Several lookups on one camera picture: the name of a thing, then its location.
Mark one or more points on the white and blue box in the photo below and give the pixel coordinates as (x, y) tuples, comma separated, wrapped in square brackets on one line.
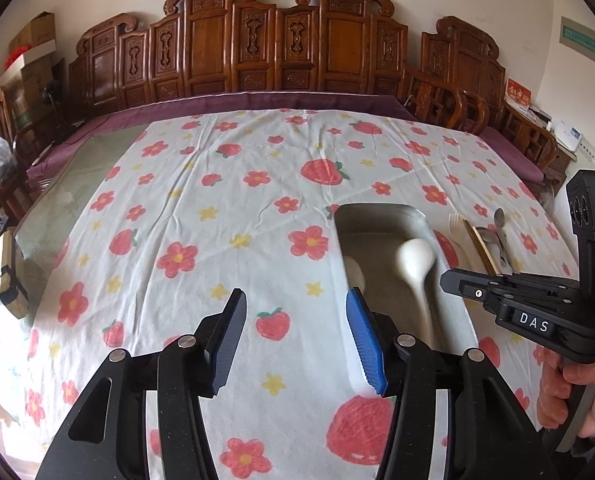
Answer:
[(567, 135)]

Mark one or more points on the wooden chopstick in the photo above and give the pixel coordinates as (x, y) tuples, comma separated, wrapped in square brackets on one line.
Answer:
[(487, 252)]

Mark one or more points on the carved wooden armchair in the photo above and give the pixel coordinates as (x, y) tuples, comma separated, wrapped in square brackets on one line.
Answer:
[(107, 65), (465, 55)]

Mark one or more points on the brown cardboard box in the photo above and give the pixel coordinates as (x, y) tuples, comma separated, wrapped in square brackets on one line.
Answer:
[(33, 32)]

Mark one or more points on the white paper wall poster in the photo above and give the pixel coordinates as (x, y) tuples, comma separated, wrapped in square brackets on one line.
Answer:
[(591, 155)]

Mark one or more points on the floral strawberry tablecloth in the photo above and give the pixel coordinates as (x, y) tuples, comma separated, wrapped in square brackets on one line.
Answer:
[(202, 210)]

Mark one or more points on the red card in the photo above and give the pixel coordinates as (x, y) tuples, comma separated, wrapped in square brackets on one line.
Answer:
[(519, 92)]

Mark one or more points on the beige and black box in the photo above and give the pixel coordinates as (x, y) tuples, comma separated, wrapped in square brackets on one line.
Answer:
[(10, 280)]

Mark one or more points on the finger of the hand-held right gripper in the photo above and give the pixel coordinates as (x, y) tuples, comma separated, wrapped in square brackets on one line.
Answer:
[(477, 285)]

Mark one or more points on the rectangular metal tray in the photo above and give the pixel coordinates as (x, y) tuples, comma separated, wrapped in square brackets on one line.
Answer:
[(372, 240)]

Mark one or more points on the large white plastic spoon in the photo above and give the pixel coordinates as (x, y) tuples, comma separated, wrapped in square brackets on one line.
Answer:
[(416, 260)]

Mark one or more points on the wooden round-back chair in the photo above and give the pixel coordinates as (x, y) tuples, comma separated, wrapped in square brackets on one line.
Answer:
[(442, 102)]

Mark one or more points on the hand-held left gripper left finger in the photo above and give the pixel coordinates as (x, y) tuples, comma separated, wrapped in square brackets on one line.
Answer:
[(227, 335)]

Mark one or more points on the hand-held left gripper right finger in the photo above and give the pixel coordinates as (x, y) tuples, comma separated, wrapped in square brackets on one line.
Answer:
[(367, 340)]

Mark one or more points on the carved wooden bench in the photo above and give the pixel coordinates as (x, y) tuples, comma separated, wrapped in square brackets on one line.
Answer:
[(277, 45)]

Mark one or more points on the purple seat cushion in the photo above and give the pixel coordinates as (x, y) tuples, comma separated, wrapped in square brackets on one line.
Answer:
[(512, 152)]

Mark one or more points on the green wall sign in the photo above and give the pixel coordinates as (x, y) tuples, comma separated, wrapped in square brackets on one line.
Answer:
[(581, 40)]

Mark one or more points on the white cardboard box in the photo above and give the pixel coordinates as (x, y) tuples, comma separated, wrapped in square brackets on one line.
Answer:
[(25, 67)]

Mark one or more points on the beige plastic spoon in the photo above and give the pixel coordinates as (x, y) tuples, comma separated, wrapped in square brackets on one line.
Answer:
[(354, 272)]

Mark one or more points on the white plastic fork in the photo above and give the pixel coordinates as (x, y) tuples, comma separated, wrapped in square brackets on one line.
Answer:
[(479, 247)]

